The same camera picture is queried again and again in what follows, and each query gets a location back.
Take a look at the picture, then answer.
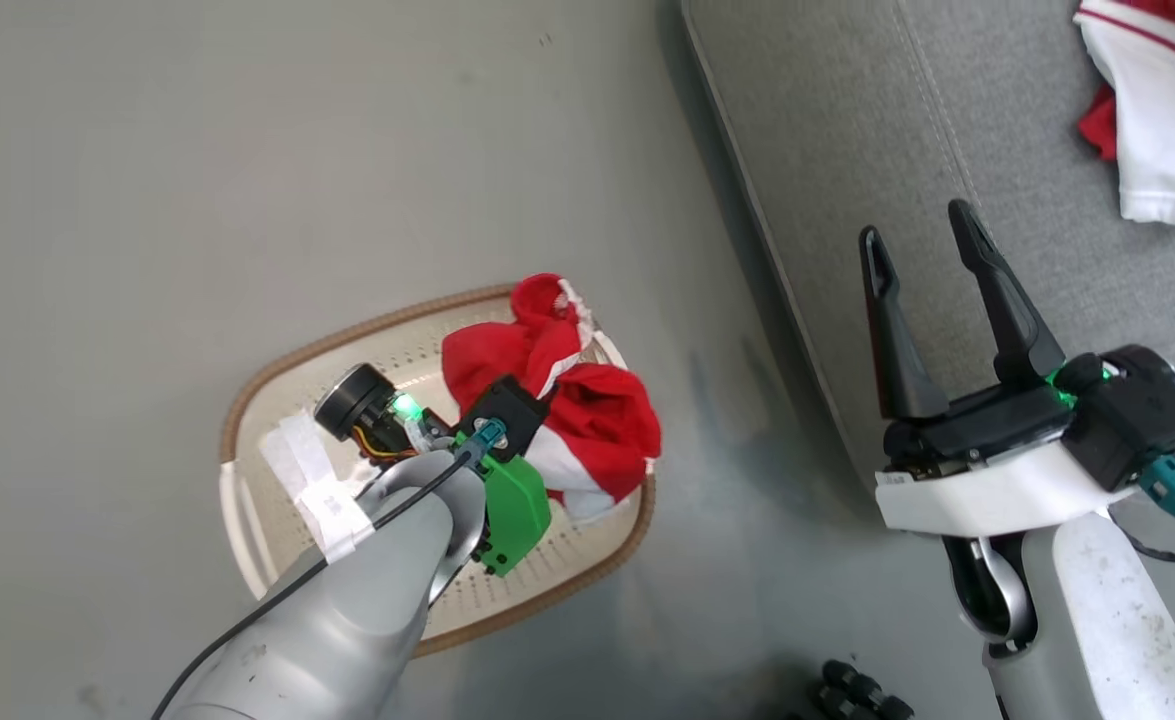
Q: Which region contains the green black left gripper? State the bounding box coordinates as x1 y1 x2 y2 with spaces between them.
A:
313 363 554 580

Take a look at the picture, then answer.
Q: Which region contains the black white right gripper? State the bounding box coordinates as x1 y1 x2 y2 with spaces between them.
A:
858 198 1144 539

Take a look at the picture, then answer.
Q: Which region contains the red white garment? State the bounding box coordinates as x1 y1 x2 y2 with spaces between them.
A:
440 272 664 524

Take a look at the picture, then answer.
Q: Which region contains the grey fabric sofa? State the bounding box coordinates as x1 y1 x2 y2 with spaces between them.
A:
680 0 1175 641

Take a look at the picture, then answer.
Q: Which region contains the white red shirt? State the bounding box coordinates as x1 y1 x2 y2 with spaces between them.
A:
1074 0 1175 243

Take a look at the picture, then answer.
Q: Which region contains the beige plastic laundry basket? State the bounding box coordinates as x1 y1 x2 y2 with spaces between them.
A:
219 283 659 660

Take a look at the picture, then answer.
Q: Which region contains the white tape strip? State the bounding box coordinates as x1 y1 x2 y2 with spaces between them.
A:
259 409 378 567

